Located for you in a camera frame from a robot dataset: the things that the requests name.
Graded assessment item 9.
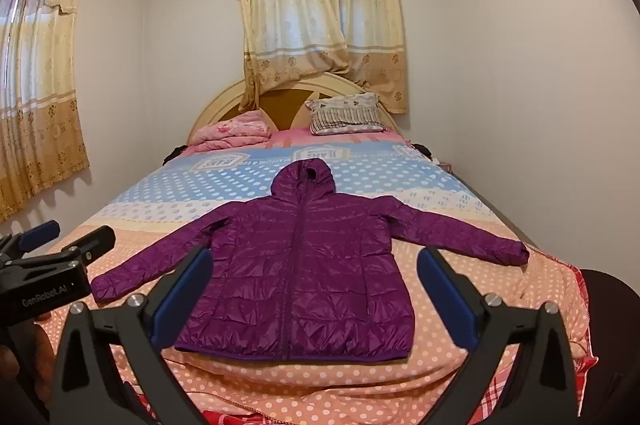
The beige floral curtain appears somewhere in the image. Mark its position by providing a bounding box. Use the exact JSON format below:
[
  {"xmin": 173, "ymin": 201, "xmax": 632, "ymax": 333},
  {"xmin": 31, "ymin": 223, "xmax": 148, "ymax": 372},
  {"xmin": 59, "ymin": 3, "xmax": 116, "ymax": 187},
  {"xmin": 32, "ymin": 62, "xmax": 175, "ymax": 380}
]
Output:
[
  {"xmin": 0, "ymin": 0, "xmax": 92, "ymax": 222},
  {"xmin": 234, "ymin": 0, "xmax": 408, "ymax": 116}
]

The striped floral pillow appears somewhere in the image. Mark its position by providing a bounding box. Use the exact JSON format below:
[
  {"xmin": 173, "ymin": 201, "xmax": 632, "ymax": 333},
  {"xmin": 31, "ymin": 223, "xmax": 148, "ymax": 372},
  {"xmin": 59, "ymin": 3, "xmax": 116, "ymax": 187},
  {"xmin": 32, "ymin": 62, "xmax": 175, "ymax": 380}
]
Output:
[{"xmin": 305, "ymin": 92, "xmax": 388, "ymax": 136}]

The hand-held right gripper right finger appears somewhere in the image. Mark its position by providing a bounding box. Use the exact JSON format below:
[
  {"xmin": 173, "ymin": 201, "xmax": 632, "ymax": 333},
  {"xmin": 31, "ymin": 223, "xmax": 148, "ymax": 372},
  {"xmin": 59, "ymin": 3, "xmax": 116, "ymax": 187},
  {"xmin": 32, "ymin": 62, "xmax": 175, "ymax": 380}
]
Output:
[{"xmin": 416, "ymin": 246, "xmax": 581, "ymax": 425}]

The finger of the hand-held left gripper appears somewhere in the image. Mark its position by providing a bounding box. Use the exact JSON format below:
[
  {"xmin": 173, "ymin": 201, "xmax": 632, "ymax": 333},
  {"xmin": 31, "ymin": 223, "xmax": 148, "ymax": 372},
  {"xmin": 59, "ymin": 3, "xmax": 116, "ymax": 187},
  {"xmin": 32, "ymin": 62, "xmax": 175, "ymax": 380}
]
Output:
[
  {"xmin": 0, "ymin": 220, "xmax": 61, "ymax": 264},
  {"xmin": 14, "ymin": 225, "xmax": 117, "ymax": 277}
]

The dotted pastel bed sheet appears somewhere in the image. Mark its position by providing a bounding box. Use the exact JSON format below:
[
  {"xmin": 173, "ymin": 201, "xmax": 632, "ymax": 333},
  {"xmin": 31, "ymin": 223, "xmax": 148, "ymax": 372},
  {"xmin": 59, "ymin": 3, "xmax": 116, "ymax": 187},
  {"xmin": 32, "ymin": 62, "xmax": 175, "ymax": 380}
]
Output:
[{"xmin": 37, "ymin": 130, "xmax": 601, "ymax": 425}]

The dark cloth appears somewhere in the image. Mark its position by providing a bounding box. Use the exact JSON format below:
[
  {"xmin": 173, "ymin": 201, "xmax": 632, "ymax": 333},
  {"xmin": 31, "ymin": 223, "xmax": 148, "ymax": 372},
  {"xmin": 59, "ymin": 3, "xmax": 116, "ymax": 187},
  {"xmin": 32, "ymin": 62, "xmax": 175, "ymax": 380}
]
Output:
[{"xmin": 575, "ymin": 267, "xmax": 640, "ymax": 425}]

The pink folded blanket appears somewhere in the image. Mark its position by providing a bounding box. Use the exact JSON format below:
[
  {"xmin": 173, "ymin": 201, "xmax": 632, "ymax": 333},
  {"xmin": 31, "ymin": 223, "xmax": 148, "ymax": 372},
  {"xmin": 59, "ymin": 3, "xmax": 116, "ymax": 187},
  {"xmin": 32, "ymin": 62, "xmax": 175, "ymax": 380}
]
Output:
[{"xmin": 187, "ymin": 109, "xmax": 273, "ymax": 154}]

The purple hooded puffer jacket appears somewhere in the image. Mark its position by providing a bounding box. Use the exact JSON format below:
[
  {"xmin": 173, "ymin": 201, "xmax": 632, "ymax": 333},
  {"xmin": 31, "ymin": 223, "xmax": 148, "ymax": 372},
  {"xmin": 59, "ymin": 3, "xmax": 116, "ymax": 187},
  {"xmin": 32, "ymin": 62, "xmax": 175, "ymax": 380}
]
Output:
[{"xmin": 91, "ymin": 158, "xmax": 531, "ymax": 363}]

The person's left hand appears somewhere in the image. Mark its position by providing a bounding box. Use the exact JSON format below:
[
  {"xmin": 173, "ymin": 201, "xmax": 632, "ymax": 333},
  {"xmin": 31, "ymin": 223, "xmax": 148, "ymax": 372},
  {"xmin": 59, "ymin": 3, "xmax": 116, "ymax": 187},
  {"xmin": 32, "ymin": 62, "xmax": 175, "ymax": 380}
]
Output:
[{"xmin": 0, "ymin": 312, "xmax": 59, "ymax": 413}]

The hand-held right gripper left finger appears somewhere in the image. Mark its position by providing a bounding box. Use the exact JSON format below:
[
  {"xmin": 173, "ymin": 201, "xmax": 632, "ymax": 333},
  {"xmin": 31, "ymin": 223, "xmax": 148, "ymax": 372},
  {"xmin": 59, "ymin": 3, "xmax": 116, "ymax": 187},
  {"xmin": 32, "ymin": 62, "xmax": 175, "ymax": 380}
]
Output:
[{"xmin": 50, "ymin": 246, "xmax": 216, "ymax": 425}]

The dark object beside bed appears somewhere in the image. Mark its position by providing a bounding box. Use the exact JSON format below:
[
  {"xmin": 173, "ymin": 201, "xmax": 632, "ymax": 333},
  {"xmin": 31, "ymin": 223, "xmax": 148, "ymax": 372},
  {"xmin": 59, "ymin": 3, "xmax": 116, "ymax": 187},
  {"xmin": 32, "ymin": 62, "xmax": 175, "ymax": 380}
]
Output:
[{"xmin": 407, "ymin": 142, "xmax": 436, "ymax": 161}]

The cream wooden headboard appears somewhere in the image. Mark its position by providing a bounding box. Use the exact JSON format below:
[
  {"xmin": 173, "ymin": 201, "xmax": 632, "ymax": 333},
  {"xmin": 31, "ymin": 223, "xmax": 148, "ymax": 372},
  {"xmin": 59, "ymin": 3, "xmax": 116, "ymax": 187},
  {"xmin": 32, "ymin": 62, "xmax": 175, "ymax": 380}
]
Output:
[{"xmin": 186, "ymin": 71, "xmax": 401, "ymax": 146}]

